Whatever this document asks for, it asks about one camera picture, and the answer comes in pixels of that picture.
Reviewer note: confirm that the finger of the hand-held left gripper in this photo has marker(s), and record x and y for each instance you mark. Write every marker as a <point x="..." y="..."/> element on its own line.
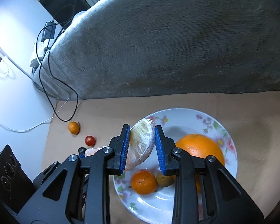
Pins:
<point x="81" y="157"/>

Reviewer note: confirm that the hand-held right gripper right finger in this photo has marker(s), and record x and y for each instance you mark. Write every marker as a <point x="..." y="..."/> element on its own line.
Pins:
<point x="159" y="149"/>

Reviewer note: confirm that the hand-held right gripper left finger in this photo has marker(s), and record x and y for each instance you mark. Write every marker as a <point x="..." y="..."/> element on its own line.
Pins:
<point x="124" y="149"/>

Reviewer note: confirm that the white peeled pomelo segment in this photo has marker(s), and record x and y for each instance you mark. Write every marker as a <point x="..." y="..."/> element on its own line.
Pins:
<point x="141" y="144"/>

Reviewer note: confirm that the small cherry tomato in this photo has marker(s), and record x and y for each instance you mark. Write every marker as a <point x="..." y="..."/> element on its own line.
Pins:
<point x="90" y="140"/>

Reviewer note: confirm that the small tangerine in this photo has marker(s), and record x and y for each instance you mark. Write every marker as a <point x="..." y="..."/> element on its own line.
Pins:
<point x="74" y="127"/>
<point x="143" y="182"/>

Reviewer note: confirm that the brown longan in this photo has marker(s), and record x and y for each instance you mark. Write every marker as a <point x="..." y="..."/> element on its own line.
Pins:
<point x="164" y="179"/>

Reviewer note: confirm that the large orange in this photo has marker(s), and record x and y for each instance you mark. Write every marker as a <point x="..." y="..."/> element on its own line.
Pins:
<point x="198" y="144"/>

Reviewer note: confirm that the white floral plate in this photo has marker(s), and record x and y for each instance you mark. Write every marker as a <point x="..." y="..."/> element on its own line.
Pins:
<point x="154" y="205"/>

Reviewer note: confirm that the grey blanket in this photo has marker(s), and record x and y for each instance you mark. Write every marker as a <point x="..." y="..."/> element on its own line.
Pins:
<point x="165" y="39"/>

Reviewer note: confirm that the black power adapter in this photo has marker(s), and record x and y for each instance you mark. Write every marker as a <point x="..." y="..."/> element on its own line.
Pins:
<point x="48" y="31"/>

